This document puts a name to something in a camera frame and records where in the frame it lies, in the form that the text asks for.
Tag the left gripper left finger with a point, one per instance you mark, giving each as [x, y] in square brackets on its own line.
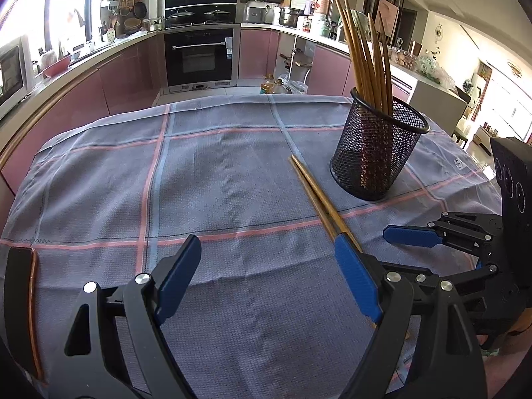
[113, 346]

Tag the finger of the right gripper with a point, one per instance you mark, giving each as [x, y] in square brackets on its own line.
[468, 232]
[400, 292]

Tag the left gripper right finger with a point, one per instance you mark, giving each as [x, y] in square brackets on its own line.
[447, 362]

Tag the black mesh utensil holder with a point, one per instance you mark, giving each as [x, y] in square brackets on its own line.
[374, 147]

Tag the wooden chopstick on table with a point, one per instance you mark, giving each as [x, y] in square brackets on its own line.
[317, 205]

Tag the grey plaid tablecloth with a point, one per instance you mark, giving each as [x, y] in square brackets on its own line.
[268, 313]

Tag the wooden chopstick bundle in holder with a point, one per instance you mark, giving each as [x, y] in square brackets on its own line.
[368, 50]

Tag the cooking oil bottle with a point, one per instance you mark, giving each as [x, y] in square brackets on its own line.
[273, 86]

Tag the steel stock pot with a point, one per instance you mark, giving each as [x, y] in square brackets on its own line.
[289, 16]

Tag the pink bowl on counter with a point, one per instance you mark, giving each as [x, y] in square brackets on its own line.
[58, 67]

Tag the white microwave oven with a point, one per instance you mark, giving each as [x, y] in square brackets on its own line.
[17, 76]

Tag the black built-in oven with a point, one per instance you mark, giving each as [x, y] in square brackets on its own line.
[200, 58]

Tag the black range hood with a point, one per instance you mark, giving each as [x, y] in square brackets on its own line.
[192, 12]

